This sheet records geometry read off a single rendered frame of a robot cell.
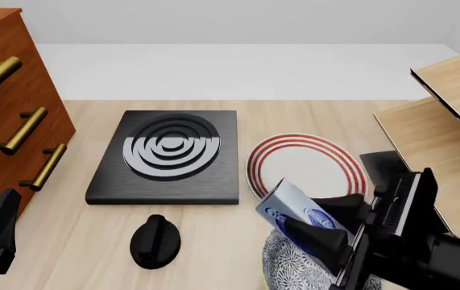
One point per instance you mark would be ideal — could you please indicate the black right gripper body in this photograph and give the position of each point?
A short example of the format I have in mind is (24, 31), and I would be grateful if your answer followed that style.
(399, 208)

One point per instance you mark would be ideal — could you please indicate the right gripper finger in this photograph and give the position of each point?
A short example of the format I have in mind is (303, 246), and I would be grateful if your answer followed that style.
(346, 208)
(322, 246)

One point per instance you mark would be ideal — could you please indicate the blue and white cream cheese box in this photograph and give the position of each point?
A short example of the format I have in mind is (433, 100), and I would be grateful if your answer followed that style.
(290, 200)

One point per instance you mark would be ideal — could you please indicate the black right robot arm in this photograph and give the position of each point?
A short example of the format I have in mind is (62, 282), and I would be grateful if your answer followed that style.
(455, 262)

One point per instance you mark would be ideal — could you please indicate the patterned grey bowl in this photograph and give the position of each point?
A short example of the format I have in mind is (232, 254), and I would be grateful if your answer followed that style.
(290, 267)

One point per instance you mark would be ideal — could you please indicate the white plate with red rings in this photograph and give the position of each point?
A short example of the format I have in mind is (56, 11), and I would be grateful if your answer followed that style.
(310, 164)

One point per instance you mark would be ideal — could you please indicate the pale wooden rack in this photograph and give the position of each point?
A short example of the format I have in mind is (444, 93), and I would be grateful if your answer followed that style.
(435, 142)

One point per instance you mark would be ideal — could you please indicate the round black stove knob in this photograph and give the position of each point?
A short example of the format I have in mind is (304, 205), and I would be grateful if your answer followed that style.
(155, 241)

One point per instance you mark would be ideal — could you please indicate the flat black stove plate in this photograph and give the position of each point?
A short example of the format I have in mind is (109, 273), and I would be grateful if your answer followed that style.
(165, 184)

